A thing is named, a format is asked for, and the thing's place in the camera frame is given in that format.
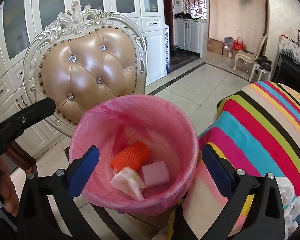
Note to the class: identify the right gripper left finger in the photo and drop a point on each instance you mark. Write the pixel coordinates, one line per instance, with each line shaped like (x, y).
(80, 170)

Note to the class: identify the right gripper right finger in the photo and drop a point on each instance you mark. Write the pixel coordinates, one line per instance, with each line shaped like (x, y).
(220, 170)

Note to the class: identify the orange foam fruit net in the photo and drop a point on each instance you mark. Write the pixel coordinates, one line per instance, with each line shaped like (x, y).
(133, 156)

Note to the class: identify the white foam block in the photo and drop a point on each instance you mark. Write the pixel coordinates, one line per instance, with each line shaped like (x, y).
(155, 174)

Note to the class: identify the pink lined trash bin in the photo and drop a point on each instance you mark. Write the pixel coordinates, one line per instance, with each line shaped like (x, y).
(114, 125)

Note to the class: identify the person's left hand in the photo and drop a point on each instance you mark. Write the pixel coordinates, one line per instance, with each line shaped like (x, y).
(8, 194)

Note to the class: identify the white paper in bin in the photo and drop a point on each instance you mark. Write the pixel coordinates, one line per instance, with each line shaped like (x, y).
(129, 182)

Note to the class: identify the colourful striped tablecloth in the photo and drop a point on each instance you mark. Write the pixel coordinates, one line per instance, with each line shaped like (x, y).
(257, 130)

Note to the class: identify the white crumpled tissue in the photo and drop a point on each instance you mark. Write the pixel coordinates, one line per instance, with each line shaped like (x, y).
(291, 205)

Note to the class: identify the ornate beige leather chair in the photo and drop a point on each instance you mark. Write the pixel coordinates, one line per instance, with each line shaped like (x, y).
(82, 59)

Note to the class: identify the cardboard box on floor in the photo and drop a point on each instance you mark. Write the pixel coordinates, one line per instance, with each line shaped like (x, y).
(215, 46)

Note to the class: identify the black piano with lace cover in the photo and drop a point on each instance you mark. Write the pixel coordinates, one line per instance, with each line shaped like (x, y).
(287, 67)

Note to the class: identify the red gift bag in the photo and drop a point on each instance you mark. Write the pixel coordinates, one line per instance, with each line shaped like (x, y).
(238, 44)

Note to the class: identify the white glass door cabinet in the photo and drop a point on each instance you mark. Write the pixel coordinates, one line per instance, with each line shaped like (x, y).
(22, 20)

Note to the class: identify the white low entry cabinet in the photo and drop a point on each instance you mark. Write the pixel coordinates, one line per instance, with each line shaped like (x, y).
(191, 35)

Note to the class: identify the white blue patterned panel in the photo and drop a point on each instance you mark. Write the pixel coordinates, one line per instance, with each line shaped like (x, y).
(167, 48)

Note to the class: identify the cream chair by wall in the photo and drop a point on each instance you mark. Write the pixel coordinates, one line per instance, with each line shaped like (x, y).
(250, 57)

